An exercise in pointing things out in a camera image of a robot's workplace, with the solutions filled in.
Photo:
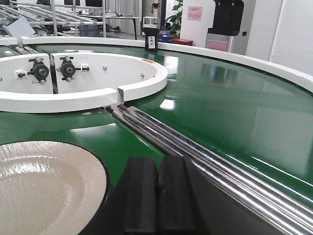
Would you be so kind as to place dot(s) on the white power box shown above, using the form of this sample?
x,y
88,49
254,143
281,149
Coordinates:
x,y
20,28

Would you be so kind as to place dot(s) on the metal roller rack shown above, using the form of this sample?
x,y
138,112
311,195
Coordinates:
x,y
55,17

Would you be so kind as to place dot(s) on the black bearing right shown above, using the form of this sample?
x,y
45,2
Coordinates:
x,y
68,69

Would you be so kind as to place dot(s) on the pink wall notice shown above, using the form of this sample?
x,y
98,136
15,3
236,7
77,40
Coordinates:
x,y
194,13

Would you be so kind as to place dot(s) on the black bearing left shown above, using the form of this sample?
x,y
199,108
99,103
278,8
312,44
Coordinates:
x,y
39,70

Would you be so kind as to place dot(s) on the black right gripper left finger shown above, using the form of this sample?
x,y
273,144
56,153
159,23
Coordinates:
x,y
141,197

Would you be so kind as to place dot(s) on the white rolling cart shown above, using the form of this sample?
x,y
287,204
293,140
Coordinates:
x,y
150,22

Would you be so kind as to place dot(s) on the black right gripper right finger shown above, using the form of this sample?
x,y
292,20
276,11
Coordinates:
x,y
174,207

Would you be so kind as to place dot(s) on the red fire box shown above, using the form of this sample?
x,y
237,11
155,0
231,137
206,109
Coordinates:
x,y
182,41

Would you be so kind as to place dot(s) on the chrome conveyor rollers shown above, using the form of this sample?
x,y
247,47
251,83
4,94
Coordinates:
x,y
278,209

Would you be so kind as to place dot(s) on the green potted plant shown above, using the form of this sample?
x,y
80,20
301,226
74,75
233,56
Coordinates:
x,y
175,19

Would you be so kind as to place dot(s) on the rear chrome rollers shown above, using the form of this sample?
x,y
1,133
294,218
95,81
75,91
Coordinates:
x,y
13,50

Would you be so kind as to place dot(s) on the black sensor box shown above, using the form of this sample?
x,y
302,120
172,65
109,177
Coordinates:
x,y
151,38

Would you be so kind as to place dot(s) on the white inner ring guard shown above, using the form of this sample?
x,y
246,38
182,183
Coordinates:
x,y
112,79

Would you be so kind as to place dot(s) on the blue lit mobile robot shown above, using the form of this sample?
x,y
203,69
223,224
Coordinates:
x,y
166,38

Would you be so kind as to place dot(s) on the black bearing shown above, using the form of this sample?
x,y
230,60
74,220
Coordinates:
x,y
68,69
39,70

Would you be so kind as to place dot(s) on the beige plate with black rim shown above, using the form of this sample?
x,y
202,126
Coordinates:
x,y
49,188

